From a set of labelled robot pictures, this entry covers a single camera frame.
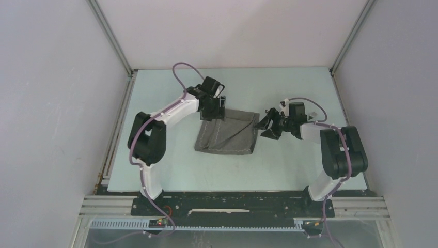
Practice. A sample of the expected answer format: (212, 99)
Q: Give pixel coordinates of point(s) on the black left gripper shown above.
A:
(219, 112)

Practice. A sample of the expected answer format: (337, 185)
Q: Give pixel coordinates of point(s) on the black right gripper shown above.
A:
(275, 115)

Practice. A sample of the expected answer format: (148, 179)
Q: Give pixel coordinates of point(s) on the grey cloth napkin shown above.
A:
(233, 135)

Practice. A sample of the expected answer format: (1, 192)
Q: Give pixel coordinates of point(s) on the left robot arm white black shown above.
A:
(148, 136)

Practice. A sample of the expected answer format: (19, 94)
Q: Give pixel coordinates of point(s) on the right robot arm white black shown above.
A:
(342, 152)

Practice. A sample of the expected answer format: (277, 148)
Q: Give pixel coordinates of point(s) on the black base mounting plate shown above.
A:
(235, 219)

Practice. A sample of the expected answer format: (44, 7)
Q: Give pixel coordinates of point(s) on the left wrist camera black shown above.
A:
(212, 87)

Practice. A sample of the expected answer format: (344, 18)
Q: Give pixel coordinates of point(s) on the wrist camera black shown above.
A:
(212, 87)
(297, 110)

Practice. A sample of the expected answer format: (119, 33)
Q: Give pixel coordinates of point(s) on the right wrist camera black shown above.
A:
(297, 110)

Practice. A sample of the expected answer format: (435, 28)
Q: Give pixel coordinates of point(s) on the white cable duct strip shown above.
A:
(146, 225)

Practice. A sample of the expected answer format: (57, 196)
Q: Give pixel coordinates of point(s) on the aluminium frame rail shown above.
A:
(343, 208)

